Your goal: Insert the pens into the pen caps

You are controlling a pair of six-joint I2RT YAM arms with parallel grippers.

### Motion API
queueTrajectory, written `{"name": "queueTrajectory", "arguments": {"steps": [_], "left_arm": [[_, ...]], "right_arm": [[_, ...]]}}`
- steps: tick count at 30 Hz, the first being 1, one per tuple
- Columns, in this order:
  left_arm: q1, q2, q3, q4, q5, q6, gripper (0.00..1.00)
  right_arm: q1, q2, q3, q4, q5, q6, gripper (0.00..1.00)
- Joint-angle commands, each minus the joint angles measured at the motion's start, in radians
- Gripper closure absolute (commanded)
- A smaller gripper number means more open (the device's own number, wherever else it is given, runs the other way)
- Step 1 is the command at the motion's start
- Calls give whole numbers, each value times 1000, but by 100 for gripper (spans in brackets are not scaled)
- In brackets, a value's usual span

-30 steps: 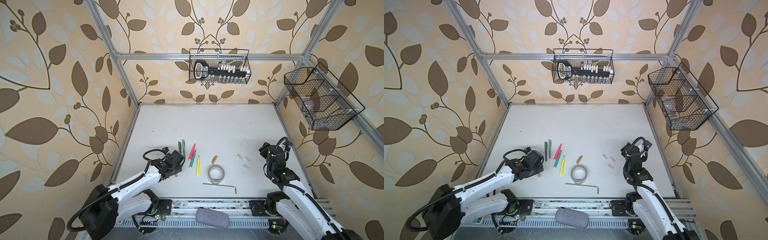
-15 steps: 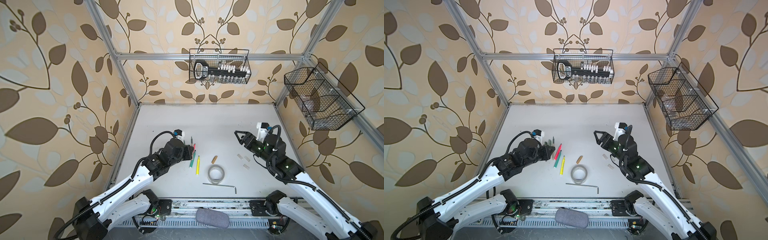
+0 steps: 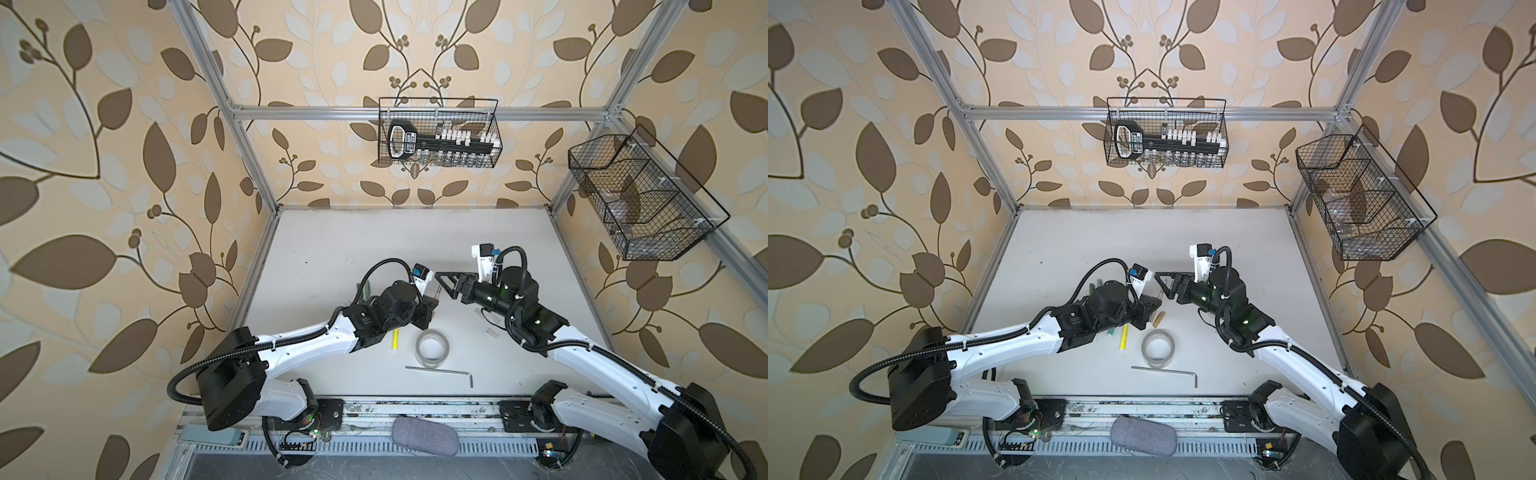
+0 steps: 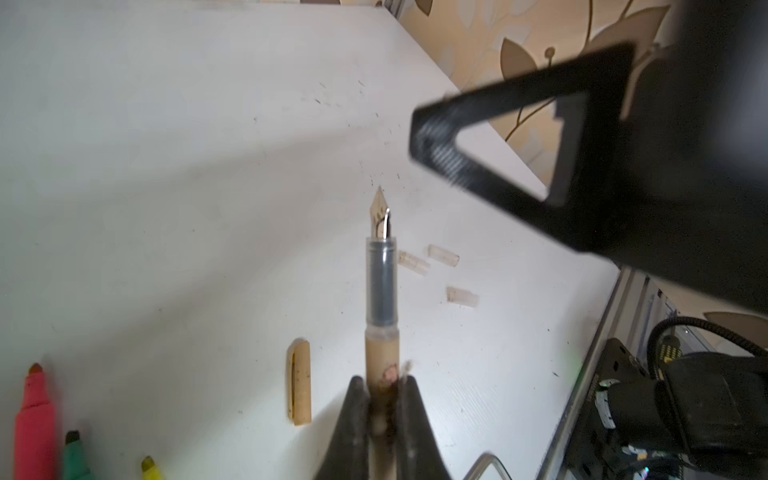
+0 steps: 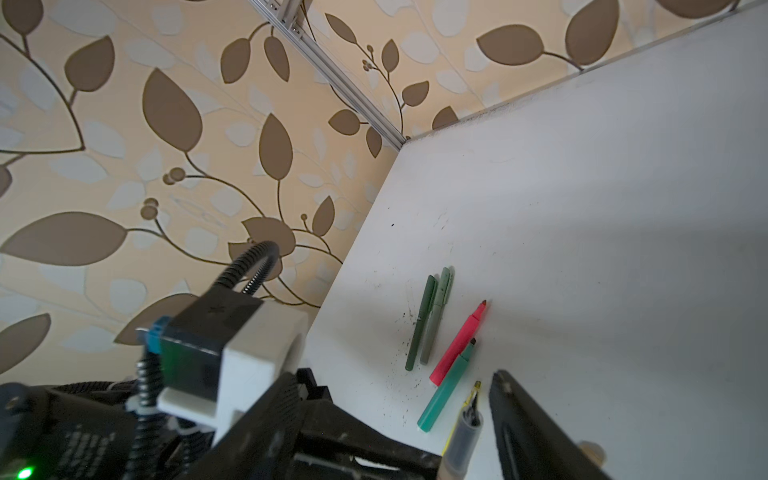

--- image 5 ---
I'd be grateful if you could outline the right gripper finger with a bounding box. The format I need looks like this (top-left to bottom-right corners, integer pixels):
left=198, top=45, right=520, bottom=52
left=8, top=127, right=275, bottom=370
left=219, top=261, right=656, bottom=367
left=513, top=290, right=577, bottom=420
left=489, top=370, right=609, bottom=480

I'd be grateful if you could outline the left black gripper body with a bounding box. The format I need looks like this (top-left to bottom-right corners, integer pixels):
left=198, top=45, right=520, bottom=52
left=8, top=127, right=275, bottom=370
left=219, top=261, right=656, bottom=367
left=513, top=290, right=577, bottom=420
left=183, top=368, right=441, bottom=479

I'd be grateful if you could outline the brown fineliner pen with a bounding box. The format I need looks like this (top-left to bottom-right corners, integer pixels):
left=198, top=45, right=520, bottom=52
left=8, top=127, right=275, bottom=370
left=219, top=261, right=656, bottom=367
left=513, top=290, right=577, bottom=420
left=436, top=398, right=483, bottom=480

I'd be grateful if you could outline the pink highlighter pen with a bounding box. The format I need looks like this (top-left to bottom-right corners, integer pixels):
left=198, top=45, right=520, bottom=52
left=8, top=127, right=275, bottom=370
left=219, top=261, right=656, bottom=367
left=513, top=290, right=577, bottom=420
left=429, top=300, right=487, bottom=386

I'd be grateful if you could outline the olive green fineliner pen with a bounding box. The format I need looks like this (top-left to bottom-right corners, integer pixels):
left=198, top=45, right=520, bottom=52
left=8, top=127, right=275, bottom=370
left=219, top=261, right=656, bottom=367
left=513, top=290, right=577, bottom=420
left=405, top=275, right=438, bottom=371

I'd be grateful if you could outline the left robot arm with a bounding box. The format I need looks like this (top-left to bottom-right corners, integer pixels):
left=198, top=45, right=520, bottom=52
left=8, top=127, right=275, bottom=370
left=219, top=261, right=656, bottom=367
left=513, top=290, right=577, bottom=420
left=1, top=351, right=441, bottom=479

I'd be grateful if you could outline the yellow highlighter pen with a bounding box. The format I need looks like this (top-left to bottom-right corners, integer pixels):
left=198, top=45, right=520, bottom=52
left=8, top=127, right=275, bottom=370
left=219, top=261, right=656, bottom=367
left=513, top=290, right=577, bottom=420
left=442, top=380, right=482, bottom=455

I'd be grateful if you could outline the teal highlighter pen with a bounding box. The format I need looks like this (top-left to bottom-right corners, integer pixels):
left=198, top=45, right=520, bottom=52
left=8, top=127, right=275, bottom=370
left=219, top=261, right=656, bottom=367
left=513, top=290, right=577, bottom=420
left=417, top=338, right=477, bottom=432

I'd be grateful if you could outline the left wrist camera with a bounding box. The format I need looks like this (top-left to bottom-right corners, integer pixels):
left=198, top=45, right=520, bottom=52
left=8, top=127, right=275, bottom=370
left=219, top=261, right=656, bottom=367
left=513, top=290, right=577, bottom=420
left=141, top=285, right=309, bottom=440

